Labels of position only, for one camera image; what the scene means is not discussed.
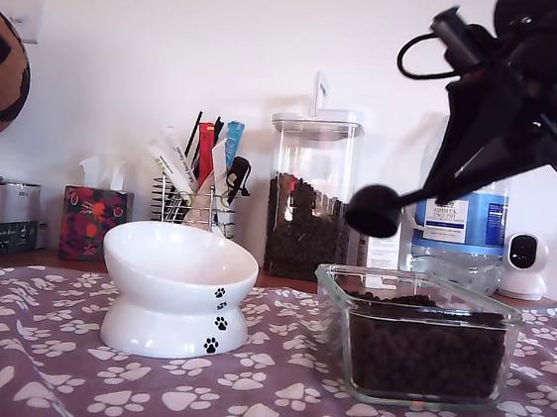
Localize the black plastic measuring spoon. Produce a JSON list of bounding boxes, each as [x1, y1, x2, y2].
[[344, 181, 434, 244]]

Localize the white ceramic paw-print cat bowl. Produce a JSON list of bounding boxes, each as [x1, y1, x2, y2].
[[91, 215, 263, 368]]

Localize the large clear water bottle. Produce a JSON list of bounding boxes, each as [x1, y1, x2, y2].
[[405, 111, 518, 297]]

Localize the tall clear jar white lid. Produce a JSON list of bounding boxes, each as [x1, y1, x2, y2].
[[255, 67, 372, 286]]

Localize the small grey printed carton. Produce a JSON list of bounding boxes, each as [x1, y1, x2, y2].
[[354, 197, 406, 272]]

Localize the brown kibble in tall jar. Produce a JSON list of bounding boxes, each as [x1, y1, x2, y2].
[[259, 169, 355, 285]]

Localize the brown kibble mass in dish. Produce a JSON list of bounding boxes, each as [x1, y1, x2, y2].
[[338, 285, 509, 406]]

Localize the black plastic clip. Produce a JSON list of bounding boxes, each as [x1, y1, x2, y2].
[[222, 156, 255, 207]]

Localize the blue treat sachet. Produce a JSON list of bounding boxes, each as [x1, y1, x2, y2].
[[220, 119, 247, 170]]

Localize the square clear glass dish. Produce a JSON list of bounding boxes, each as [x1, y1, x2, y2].
[[301, 261, 526, 417]]

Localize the red treat sachet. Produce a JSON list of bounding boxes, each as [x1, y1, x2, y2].
[[191, 120, 222, 191]]

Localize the thin black stick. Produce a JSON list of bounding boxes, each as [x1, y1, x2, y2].
[[182, 108, 204, 161]]

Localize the white sachet with script print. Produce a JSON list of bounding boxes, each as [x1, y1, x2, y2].
[[153, 126, 203, 194]]

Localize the white sachet with green print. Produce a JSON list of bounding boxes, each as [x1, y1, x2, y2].
[[140, 137, 202, 207]]

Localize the purple paw-print cloth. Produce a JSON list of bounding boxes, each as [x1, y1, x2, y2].
[[0, 240, 557, 417]]

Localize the white tissue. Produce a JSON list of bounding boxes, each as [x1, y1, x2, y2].
[[75, 153, 128, 193]]

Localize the floral tissue box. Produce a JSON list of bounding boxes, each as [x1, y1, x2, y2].
[[56, 184, 136, 268]]

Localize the tin can with white label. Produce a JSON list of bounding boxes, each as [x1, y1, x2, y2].
[[0, 180, 43, 227]]

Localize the thin black camera cable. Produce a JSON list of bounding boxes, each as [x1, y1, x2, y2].
[[395, 28, 465, 84]]

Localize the small white round camera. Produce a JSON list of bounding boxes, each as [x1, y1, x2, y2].
[[496, 230, 554, 303]]

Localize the chrome wire basket holder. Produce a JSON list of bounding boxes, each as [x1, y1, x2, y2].
[[146, 174, 240, 240]]

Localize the white wall switch plate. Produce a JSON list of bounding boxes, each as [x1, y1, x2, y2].
[[4, 0, 47, 46]]

